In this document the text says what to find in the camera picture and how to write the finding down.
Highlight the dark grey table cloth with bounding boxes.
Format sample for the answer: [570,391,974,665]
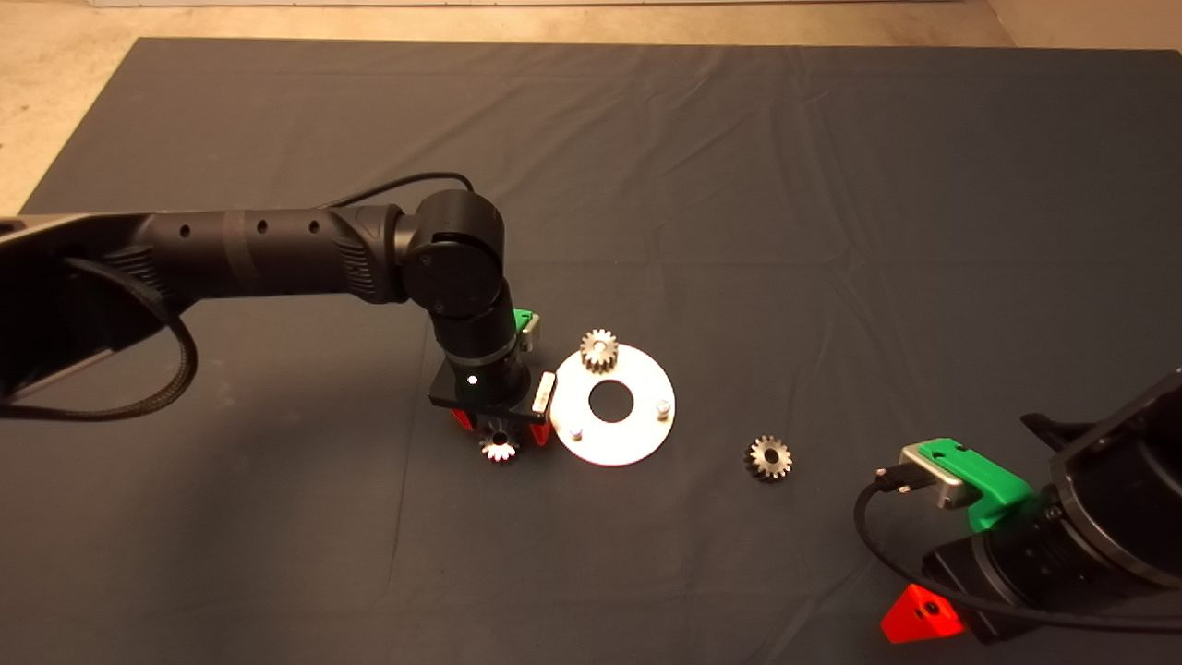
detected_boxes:
[0,37,1182,665]

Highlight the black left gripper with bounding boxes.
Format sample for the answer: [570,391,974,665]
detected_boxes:
[428,356,558,447]

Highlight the black right camera cable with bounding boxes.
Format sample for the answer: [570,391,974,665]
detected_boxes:
[854,466,1182,634]

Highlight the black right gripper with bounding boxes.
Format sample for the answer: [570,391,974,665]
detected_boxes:
[882,503,1077,645]

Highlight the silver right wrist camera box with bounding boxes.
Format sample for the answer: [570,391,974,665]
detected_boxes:
[900,443,982,511]

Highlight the black braided cable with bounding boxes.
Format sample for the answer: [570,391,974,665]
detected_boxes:
[0,257,199,423]

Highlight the round metal carrier plate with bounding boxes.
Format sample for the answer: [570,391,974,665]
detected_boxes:
[549,344,676,467]

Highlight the green right camera mount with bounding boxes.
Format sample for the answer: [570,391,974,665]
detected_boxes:
[923,439,1035,532]

